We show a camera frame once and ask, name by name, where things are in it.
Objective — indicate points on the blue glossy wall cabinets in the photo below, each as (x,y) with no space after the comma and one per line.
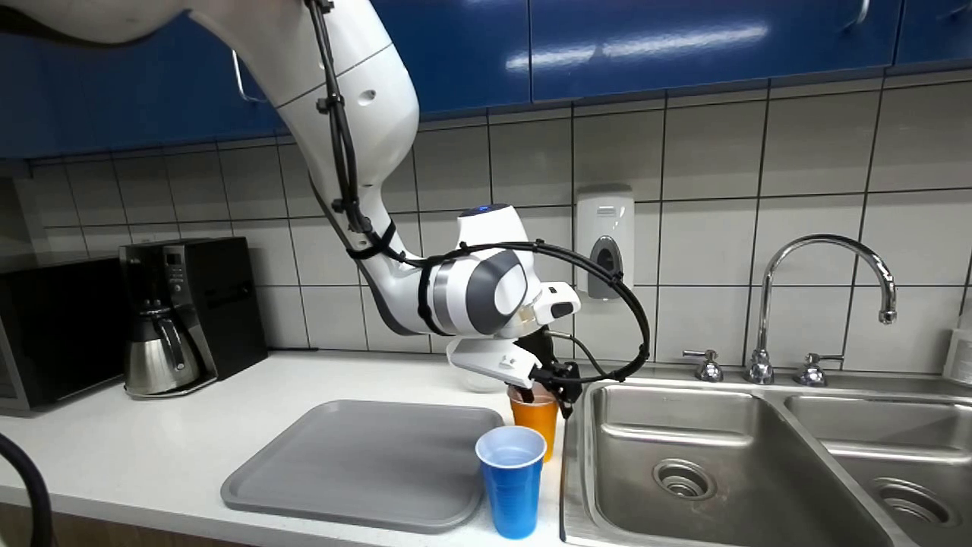
(608,47)

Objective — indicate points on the gray plastic tray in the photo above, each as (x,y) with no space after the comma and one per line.
(344,466)

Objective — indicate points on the wooden base cabinet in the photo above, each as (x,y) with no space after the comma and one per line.
(132,532)

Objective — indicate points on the black steel coffee maker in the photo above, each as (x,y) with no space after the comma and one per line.
(217,305)

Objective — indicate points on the stainless steel coffee carafe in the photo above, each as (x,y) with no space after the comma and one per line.
(157,354)

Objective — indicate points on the chrome gooseneck faucet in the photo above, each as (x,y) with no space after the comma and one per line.
(822,242)

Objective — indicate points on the black microwave oven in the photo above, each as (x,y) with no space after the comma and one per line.
(57,334)

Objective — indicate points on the orange plastic cup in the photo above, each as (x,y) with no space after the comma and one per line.
(537,419)

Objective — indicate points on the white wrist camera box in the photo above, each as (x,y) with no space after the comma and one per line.
(497,359)

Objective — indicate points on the blue plastic cup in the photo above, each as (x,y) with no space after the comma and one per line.
(512,489)

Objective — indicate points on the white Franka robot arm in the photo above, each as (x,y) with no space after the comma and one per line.
(354,102)

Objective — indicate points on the stainless steel double sink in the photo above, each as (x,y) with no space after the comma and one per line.
(730,458)

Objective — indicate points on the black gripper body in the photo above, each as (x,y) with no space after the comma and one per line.
(547,359)

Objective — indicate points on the white wall soap dispenser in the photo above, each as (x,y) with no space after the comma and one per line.
(607,217)

